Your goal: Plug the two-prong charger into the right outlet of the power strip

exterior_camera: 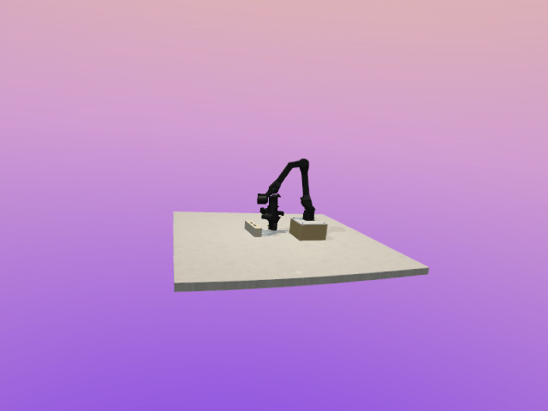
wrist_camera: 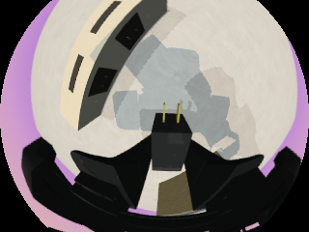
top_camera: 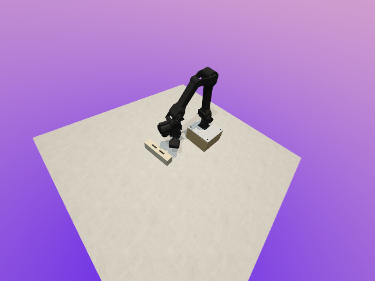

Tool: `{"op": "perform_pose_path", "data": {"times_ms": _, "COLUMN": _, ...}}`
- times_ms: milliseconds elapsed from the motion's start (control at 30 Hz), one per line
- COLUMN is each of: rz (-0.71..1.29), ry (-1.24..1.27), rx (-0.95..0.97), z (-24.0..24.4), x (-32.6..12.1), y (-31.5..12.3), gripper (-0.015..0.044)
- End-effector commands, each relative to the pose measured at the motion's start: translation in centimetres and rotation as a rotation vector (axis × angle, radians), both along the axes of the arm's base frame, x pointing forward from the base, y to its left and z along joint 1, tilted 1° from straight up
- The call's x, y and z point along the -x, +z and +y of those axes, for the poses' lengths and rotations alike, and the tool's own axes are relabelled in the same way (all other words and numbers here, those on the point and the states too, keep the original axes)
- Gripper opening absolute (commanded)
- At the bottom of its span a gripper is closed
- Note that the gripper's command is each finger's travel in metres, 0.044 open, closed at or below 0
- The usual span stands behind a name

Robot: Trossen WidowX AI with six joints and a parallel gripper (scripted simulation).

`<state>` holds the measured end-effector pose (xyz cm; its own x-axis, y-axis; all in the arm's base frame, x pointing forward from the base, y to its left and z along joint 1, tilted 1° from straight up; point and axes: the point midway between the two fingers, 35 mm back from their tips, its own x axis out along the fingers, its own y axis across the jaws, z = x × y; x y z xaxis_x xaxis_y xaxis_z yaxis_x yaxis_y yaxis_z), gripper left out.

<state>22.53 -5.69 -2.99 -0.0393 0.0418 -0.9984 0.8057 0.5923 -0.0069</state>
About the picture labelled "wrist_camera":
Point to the black two-prong plug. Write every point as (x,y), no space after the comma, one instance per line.
(170,137)

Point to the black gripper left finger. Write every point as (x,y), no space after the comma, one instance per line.
(128,171)

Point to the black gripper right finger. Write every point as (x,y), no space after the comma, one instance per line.
(208,174)

